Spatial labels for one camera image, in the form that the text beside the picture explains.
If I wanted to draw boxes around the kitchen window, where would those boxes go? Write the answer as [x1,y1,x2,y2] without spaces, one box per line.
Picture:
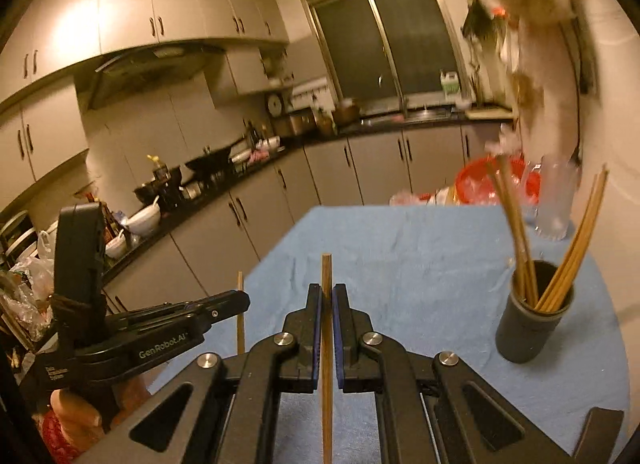
[294,0,469,105]

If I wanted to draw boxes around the clear plastic pitcher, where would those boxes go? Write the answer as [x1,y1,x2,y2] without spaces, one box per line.
[533,156,582,243]

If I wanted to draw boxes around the crumpled clear plastic bags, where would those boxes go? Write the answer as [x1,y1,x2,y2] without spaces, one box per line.
[0,229,55,341]

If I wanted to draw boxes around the black wok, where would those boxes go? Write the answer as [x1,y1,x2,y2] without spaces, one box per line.
[184,140,249,175]

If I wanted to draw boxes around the person's left hand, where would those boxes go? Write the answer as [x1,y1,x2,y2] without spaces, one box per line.
[50,374,152,450]

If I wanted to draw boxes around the hanging clear plastic bags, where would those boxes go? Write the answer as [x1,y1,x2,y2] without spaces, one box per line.
[499,18,587,155]

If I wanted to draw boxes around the red plastic basket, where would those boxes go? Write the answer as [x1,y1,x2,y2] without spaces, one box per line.
[454,156,544,207]

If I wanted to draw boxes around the grey chopstick holder cup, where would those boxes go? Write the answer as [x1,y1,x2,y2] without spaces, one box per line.
[494,259,576,364]

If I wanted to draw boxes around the black pot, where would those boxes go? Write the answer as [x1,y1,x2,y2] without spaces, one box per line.
[133,155,184,211]

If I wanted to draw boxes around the large white bowl with spoon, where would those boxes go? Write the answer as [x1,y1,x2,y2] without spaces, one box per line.
[126,195,164,235]

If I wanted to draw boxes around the blue table cloth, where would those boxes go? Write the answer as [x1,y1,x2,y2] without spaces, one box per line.
[149,204,631,464]

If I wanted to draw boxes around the crumpled white plastic bag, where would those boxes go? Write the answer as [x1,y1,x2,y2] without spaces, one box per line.
[484,123,524,158]

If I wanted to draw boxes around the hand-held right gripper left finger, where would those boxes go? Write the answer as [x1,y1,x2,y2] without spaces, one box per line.
[72,283,322,464]

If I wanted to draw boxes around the grey upper kitchen cabinets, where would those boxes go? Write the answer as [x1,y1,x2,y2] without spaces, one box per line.
[0,0,292,185]

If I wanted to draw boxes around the range hood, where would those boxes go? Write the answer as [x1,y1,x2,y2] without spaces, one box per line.
[74,42,227,110]

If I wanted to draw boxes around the metal box appliance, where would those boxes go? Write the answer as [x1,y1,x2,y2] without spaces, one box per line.
[287,110,316,137]

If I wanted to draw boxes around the light wooden chopstick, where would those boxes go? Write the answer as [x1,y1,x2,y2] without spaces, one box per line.
[236,271,247,356]
[321,253,334,464]

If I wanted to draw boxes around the wooden cutting board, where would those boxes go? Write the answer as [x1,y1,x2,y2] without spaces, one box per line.
[464,106,516,121]

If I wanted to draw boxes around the pink plastic bag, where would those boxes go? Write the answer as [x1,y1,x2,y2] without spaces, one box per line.
[389,189,432,207]

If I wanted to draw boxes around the grey kitchen cabinets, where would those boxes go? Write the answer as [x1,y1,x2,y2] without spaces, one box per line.
[0,0,292,185]
[100,120,522,305]

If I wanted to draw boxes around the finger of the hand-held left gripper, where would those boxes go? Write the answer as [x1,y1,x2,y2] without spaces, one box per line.
[106,290,251,341]

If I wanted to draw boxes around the steel kitchen sink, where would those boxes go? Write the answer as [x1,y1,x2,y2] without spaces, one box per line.
[359,110,452,125]

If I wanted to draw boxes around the dark sauce bottles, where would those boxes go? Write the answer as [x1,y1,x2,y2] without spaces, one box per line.
[99,200,124,241]

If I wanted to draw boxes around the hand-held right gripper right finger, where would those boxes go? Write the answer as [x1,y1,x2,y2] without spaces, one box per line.
[333,283,576,464]

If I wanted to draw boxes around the white jug green label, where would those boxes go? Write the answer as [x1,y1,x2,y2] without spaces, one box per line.
[439,70,461,97]

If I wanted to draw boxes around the brown cooking pot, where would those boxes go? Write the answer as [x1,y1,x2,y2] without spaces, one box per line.
[332,100,362,126]

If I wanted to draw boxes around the bundle of chopsticks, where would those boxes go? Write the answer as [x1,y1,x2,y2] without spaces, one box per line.
[484,154,611,313]

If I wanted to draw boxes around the grey lower kitchen cabinets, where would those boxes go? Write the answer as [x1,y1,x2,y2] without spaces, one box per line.
[100,120,522,305]

